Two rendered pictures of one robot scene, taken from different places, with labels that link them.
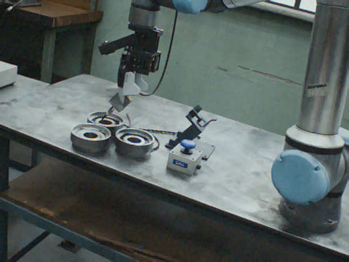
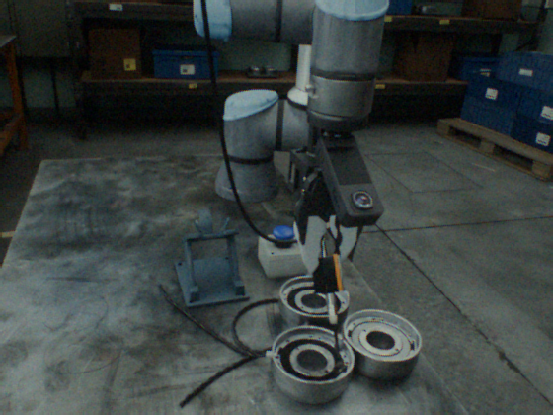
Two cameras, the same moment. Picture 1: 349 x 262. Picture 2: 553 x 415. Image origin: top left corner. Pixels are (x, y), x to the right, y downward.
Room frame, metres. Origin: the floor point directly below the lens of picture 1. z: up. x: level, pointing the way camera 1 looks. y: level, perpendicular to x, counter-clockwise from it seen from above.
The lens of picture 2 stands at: (1.46, 0.57, 1.28)
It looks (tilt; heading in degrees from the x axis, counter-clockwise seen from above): 26 degrees down; 236
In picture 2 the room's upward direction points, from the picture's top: 4 degrees clockwise
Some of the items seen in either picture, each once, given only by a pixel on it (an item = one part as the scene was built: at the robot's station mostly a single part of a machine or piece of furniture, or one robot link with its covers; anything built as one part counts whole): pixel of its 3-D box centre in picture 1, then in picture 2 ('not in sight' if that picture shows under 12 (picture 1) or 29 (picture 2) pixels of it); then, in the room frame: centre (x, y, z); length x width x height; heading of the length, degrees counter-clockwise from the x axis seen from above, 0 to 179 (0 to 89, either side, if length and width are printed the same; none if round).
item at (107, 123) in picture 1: (105, 125); (311, 365); (1.13, 0.21, 0.82); 0.10 x 0.10 x 0.04
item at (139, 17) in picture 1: (144, 17); (337, 95); (1.09, 0.14, 1.15); 0.08 x 0.08 x 0.05
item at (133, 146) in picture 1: (133, 143); (313, 305); (1.06, 0.11, 0.82); 0.10 x 0.10 x 0.04
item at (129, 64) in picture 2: not in sight; (115, 50); (0.30, -3.41, 0.64); 0.49 x 0.40 x 0.37; 168
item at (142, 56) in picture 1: (141, 48); (329, 158); (1.08, 0.13, 1.07); 0.09 x 0.08 x 0.12; 76
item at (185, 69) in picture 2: not in sight; (185, 61); (-0.22, -3.28, 0.56); 0.52 x 0.38 x 0.22; 160
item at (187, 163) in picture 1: (186, 159); (281, 252); (1.02, -0.04, 0.82); 0.08 x 0.07 x 0.05; 73
